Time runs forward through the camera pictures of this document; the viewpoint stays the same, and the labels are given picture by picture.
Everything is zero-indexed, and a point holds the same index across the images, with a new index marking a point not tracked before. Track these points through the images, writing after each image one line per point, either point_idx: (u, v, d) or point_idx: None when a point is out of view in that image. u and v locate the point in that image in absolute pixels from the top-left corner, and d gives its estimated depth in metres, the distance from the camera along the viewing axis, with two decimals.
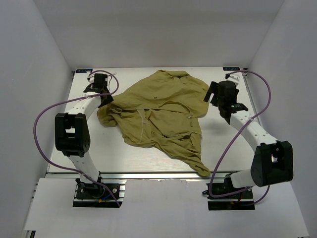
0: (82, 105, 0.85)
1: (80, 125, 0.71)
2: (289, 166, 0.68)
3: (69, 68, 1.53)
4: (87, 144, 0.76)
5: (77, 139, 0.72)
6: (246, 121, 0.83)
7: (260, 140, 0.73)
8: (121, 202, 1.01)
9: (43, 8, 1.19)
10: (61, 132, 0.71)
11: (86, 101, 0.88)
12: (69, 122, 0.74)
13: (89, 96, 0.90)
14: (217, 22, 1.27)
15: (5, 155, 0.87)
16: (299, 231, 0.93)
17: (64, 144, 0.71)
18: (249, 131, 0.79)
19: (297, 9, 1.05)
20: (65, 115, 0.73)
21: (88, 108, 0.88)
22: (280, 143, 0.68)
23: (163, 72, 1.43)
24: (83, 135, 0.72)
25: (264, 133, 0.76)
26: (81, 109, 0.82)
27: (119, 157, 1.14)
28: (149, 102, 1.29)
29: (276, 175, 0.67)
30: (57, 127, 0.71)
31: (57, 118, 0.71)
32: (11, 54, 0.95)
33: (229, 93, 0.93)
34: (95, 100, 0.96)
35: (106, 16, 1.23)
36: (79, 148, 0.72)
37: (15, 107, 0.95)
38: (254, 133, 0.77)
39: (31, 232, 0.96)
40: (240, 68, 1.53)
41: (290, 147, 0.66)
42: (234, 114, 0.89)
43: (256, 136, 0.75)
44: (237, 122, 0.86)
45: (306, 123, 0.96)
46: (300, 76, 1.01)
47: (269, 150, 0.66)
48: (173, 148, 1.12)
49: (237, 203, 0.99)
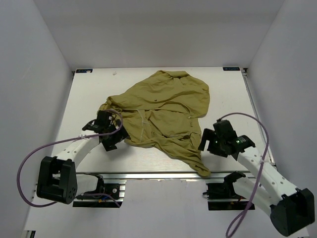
0: (75, 148, 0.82)
1: (66, 174, 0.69)
2: (310, 213, 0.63)
3: (69, 68, 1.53)
4: (72, 193, 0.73)
5: (60, 189, 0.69)
6: (258, 163, 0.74)
7: (280, 190, 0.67)
8: (121, 202, 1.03)
9: (43, 8, 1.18)
10: (45, 177, 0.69)
11: (81, 143, 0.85)
12: (55, 166, 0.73)
13: (85, 137, 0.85)
14: (217, 22, 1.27)
15: (5, 155, 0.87)
16: (299, 232, 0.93)
17: (45, 191, 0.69)
18: (266, 177, 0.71)
19: (297, 9, 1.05)
20: (53, 159, 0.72)
21: (81, 151, 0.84)
22: (301, 191, 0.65)
23: (163, 73, 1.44)
24: (67, 185, 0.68)
25: (281, 180, 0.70)
26: (73, 153, 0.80)
27: (119, 158, 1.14)
28: (149, 102, 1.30)
29: (298, 224, 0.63)
30: (41, 172, 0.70)
31: (43, 163, 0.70)
32: (11, 54, 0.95)
33: (227, 130, 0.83)
34: (93, 141, 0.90)
35: (106, 16, 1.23)
36: (62, 198, 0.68)
37: (15, 108, 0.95)
38: (271, 181, 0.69)
39: (31, 231, 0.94)
40: (240, 68, 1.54)
41: (312, 196, 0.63)
42: (240, 153, 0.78)
43: (275, 185, 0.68)
44: (247, 162, 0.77)
45: (307, 124, 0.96)
46: (301, 76, 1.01)
47: (292, 206, 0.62)
48: (173, 148, 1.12)
49: (237, 203, 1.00)
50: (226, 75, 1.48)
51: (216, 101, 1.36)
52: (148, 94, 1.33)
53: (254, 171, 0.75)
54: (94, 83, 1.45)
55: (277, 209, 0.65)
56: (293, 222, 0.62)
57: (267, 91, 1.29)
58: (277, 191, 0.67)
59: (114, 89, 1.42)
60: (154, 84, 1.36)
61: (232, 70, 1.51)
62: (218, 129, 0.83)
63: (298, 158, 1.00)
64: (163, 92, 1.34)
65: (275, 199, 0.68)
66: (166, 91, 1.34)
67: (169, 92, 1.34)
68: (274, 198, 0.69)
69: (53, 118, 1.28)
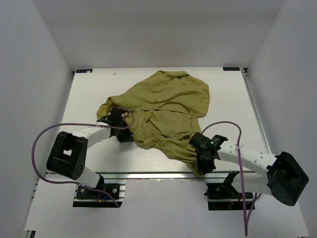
0: (89, 131, 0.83)
1: (79, 148, 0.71)
2: (300, 172, 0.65)
3: (69, 68, 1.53)
4: (79, 171, 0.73)
5: (70, 160, 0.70)
6: (236, 150, 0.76)
7: (263, 163, 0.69)
8: (121, 202, 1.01)
9: (43, 8, 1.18)
10: (57, 150, 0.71)
11: (96, 129, 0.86)
12: (69, 142, 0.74)
13: (99, 125, 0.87)
14: (217, 22, 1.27)
15: (4, 155, 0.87)
16: (299, 232, 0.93)
17: (55, 162, 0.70)
18: (248, 160, 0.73)
19: (297, 9, 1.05)
20: (68, 135, 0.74)
21: (94, 137, 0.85)
22: (281, 156, 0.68)
23: (163, 73, 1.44)
24: (78, 158, 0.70)
25: (261, 155, 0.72)
26: (86, 134, 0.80)
27: (119, 158, 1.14)
28: (149, 103, 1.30)
29: (298, 188, 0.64)
30: (55, 145, 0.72)
31: (58, 136, 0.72)
32: (11, 54, 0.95)
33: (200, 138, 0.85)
34: (106, 130, 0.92)
35: (106, 16, 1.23)
36: (69, 172, 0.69)
37: (15, 108, 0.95)
38: (253, 160, 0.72)
39: (31, 231, 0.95)
40: (240, 68, 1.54)
41: (290, 156, 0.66)
42: (219, 150, 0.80)
43: (257, 162, 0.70)
44: (228, 155, 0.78)
45: (307, 123, 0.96)
46: (301, 76, 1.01)
47: (279, 171, 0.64)
48: (172, 148, 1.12)
49: (238, 203, 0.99)
50: (226, 75, 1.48)
51: (216, 101, 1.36)
52: (148, 94, 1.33)
53: (236, 159, 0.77)
54: (94, 83, 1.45)
55: (270, 182, 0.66)
56: (291, 188, 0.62)
57: (267, 91, 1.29)
58: (262, 166, 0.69)
59: (114, 89, 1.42)
60: (154, 84, 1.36)
61: (232, 70, 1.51)
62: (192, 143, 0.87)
63: (298, 157, 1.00)
64: (163, 93, 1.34)
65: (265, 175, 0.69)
66: (166, 92, 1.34)
67: (169, 92, 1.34)
68: (264, 174, 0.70)
69: (53, 117, 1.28)
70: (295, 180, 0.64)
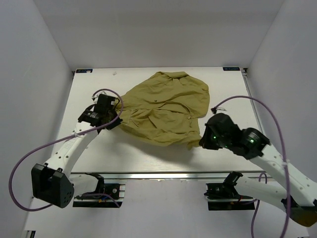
0: (67, 151, 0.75)
1: (57, 186, 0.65)
2: None
3: (69, 68, 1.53)
4: (70, 194, 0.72)
5: (53, 196, 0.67)
6: (282, 165, 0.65)
7: (309, 195, 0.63)
8: (121, 202, 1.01)
9: (43, 8, 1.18)
10: (37, 186, 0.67)
11: (74, 146, 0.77)
12: (48, 173, 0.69)
13: (79, 135, 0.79)
14: (217, 22, 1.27)
15: (4, 155, 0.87)
16: (300, 232, 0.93)
17: (40, 197, 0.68)
18: (292, 183, 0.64)
19: (297, 9, 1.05)
20: (44, 167, 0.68)
21: (76, 153, 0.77)
22: None
23: (163, 74, 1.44)
24: (60, 195, 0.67)
25: (306, 181, 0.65)
26: (64, 158, 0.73)
27: (119, 158, 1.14)
28: (149, 103, 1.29)
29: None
30: (33, 180, 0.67)
31: (33, 173, 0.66)
32: (11, 54, 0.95)
33: (231, 127, 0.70)
34: (88, 137, 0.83)
35: (106, 16, 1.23)
36: (58, 204, 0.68)
37: (15, 108, 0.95)
38: (299, 187, 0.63)
39: (31, 232, 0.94)
40: (240, 68, 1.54)
41: None
42: (260, 156, 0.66)
43: (303, 190, 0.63)
44: (267, 166, 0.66)
45: (307, 123, 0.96)
46: (301, 76, 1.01)
47: None
48: (168, 136, 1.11)
49: (237, 203, 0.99)
50: (226, 76, 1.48)
51: (216, 101, 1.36)
52: (148, 95, 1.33)
53: (273, 173, 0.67)
54: (94, 83, 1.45)
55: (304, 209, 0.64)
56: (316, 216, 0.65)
57: (267, 91, 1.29)
58: (307, 198, 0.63)
59: (114, 89, 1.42)
60: (154, 85, 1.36)
61: (232, 70, 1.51)
62: (219, 128, 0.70)
63: (298, 157, 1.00)
64: (163, 93, 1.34)
65: (299, 202, 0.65)
66: (166, 92, 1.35)
67: (169, 92, 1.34)
68: (300, 201, 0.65)
69: (53, 117, 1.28)
70: None
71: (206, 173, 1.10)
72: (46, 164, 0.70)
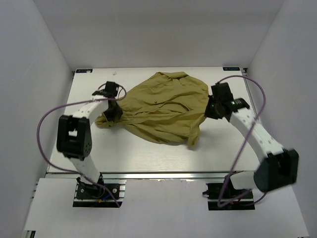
0: (88, 108, 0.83)
1: (83, 129, 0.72)
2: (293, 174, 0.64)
3: (69, 68, 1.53)
4: (88, 148, 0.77)
5: (77, 144, 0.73)
6: (250, 123, 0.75)
7: (266, 148, 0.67)
8: (121, 202, 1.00)
9: (43, 8, 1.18)
10: (63, 134, 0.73)
11: (93, 105, 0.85)
12: (72, 123, 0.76)
13: (96, 100, 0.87)
14: (217, 22, 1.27)
15: (4, 155, 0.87)
16: (299, 232, 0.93)
17: (64, 146, 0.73)
18: (253, 136, 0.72)
19: (298, 9, 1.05)
20: (69, 117, 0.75)
21: (94, 112, 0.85)
22: (287, 151, 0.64)
23: (162, 75, 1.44)
24: (84, 139, 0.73)
25: (269, 140, 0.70)
26: (86, 113, 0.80)
27: (117, 157, 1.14)
28: (148, 104, 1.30)
29: (280, 181, 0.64)
30: (60, 129, 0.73)
31: (60, 121, 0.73)
32: (11, 55, 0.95)
33: (225, 92, 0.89)
34: (103, 104, 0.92)
35: (106, 16, 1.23)
36: (80, 152, 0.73)
37: (15, 108, 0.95)
38: (258, 140, 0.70)
39: (31, 231, 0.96)
40: (240, 68, 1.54)
41: (295, 155, 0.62)
42: (235, 114, 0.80)
43: (261, 143, 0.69)
44: (239, 123, 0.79)
45: (307, 123, 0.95)
46: (300, 76, 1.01)
47: (276, 161, 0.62)
48: (170, 129, 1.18)
49: (237, 204, 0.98)
50: (226, 76, 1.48)
51: None
52: (148, 96, 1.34)
53: (244, 131, 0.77)
54: (94, 83, 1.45)
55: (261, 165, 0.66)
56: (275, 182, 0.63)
57: (267, 90, 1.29)
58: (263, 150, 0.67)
59: None
60: (154, 86, 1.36)
61: (232, 70, 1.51)
62: (217, 90, 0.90)
63: (299, 157, 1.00)
64: (163, 94, 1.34)
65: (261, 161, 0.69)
66: (166, 92, 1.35)
67: (168, 92, 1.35)
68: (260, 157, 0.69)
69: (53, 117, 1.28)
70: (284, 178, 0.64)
71: (205, 173, 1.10)
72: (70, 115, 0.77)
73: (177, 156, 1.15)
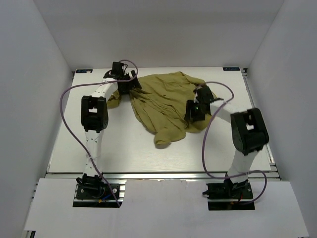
0: (102, 89, 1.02)
1: (102, 106, 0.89)
2: (262, 129, 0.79)
3: (69, 68, 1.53)
4: (106, 122, 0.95)
5: (97, 118, 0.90)
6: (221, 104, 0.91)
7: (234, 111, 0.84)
8: (121, 202, 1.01)
9: (43, 8, 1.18)
10: (85, 110, 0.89)
11: (106, 87, 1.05)
12: (91, 102, 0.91)
13: (108, 83, 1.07)
14: (217, 22, 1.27)
15: (4, 155, 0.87)
16: (299, 232, 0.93)
17: (87, 119, 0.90)
18: (226, 109, 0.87)
19: (298, 9, 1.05)
20: (89, 97, 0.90)
21: (107, 93, 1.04)
22: (250, 110, 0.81)
23: (183, 76, 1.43)
24: (103, 115, 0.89)
25: (236, 107, 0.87)
26: (102, 93, 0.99)
27: (117, 156, 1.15)
28: (158, 95, 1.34)
29: (253, 136, 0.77)
30: (82, 106, 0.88)
31: (83, 100, 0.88)
32: (10, 55, 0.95)
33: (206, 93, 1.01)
34: (113, 87, 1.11)
35: (105, 16, 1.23)
36: (100, 124, 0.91)
37: (15, 108, 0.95)
38: (228, 108, 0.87)
39: (31, 232, 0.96)
40: (240, 68, 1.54)
41: (257, 111, 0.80)
42: (212, 104, 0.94)
43: (231, 110, 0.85)
44: (215, 109, 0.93)
45: (307, 123, 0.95)
46: (300, 76, 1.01)
47: (242, 117, 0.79)
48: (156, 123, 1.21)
49: (237, 203, 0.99)
50: (226, 76, 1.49)
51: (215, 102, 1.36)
52: (162, 88, 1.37)
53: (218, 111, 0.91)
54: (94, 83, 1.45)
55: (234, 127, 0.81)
56: (248, 137, 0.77)
57: (267, 90, 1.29)
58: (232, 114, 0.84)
59: None
60: (169, 82, 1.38)
61: (232, 70, 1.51)
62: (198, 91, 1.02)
63: (299, 158, 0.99)
64: (175, 94, 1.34)
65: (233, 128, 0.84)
66: (178, 93, 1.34)
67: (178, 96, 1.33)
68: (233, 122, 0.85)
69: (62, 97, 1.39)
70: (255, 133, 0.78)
71: (204, 173, 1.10)
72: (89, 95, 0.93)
73: (177, 156, 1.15)
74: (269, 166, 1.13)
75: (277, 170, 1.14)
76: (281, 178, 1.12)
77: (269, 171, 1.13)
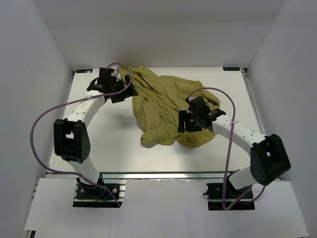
0: (82, 109, 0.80)
1: (79, 134, 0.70)
2: (285, 158, 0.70)
3: (69, 68, 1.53)
4: (86, 150, 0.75)
5: (74, 148, 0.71)
6: (230, 125, 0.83)
7: (251, 141, 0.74)
8: (121, 202, 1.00)
9: (43, 8, 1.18)
10: (60, 138, 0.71)
11: (88, 103, 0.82)
12: (68, 127, 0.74)
13: (91, 98, 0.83)
14: (218, 22, 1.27)
15: (4, 155, 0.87)
16: (299, 232, 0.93)
17: (62, 148, 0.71)
18: (237, 135, 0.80)
19: (298, 9, 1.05)
20: (65, 121, 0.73)
21: (89, 112, 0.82)
22: (269, 137, 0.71)
23: (200, 87, 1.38)
24: (81, 143, 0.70)
25: (251, 133, 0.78)
26: (81, 114, 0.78)
27: (118, 156, 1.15)
28: (168, 99, 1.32)
29: (275, 167, 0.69)
30: (56, 132, 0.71)
31: (56, 125, 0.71)
32: (10, 54, 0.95)
33: (201, 104, 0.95)
34: (99, 102, 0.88)
35: (105, 16, 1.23)
36: (77, 155, 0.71)
37: (15, 108, 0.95)
38: (242, 135, 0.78)
39: (31, 231, 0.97)
40: (240, 68, 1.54)
41: (278, 138, 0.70)
42: (214, 122, 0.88)
43: (245, 138, 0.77)
44: (220, 128, 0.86)
45: (308, 123, 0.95)
46: (301, 76, 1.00)
47: (262, 148, 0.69)
48: (150, 123, 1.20)
49: (237, 203, 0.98)
50: (226, 76, 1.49)
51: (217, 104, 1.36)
52: (175, 93, 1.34)
53: (227, 133, 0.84)
54: None
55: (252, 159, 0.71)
56: (271, 169, 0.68)
57: (267, 91, 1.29)
58: (248, 143, 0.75)
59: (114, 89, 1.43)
60: (183, 89, 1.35)
61: (232, 70, 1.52)
62: (193, 104, 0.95)
63: (299, 157, 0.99)
64: (184, 103, 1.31)
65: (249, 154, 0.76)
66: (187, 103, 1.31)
67: (187, 107, 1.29)
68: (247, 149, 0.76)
69: (59, 96, 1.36)
70: (277, 164, 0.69)
71: (206, 173, 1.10)
72: (66, 118, 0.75)
73: (177, 156, 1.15)
74: None
75: None
76: (281, 178, 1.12)
77: None
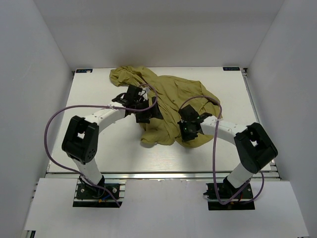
0: (102, 114, 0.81)
1: (90, 135, 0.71)
2: (269, 144, 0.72)
3: (69, 68, 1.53)
4: (92, 154, 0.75)
5: (79, 148, 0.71)
6: (215, 123, 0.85)
7: (235, 131, 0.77)
8: (121, 202, 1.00)
9: (43, 7, 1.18)
10: (70, 134, 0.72)
11: (108, 111, 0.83)
12: (82, 126, 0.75)
13: (113, 107, 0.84)
14: (218, 22, 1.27)
15: (4, 155, 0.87)
16: (299, 232, 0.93)
17: (69, 145, 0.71)
18: (223, 129, 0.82)
19: (298, 9, 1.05)
20: (81, 119, 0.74)
21: (107, 120, 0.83)
22: (251, 126, 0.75)
23: (200, 86, 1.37)
24: (88, 146, 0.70)
25: (235, 125, 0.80)
26: (98, 119, 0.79)
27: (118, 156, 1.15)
28: (168, 99, 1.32)
29: (262, 153, 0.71)
30: (69, 127, 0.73)
31: (72, 120, 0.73)
32: (10, 54, 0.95)
33: (190, 111, 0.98)
34: (120, 113, 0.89)
35: (105, 15, 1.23)
36: (81, 155, 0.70)
37: (15, 107, 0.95)
38: (226, 128, 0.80)
39: (31, 232, 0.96)
40: (240, 68, 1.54)
41: (259, 126, 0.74)
42: (202, 123, 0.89)
43: (229, 130, 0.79)
44: (208, 128, 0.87)
45: (308, 123, 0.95)
46: (300, 76, 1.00)
47: (246, 136, 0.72)
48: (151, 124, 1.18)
49: (237, 203, 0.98)
50: (225, 76, 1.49)
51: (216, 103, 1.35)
52: (175, 93, 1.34)
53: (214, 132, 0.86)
54: (94, 83, 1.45)
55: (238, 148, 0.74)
56: (258, 155, 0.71)
57: (267, 91, 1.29)
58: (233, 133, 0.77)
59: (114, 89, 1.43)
60: (183, 89, 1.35)
61: (231, 70, 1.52)
62: (183, 112, 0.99)
63: (299, 158, 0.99)
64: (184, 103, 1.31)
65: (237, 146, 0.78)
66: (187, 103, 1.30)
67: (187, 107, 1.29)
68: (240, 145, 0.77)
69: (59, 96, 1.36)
70: (264, 150, 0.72)
71: (206, 173, 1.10)
72: (83, 117, 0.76)
73: (177, 156, 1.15)
74: (268, 166, 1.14)
75: (277, 170, 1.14)
76: (281, 178, 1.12)
77: (269, 171, 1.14)
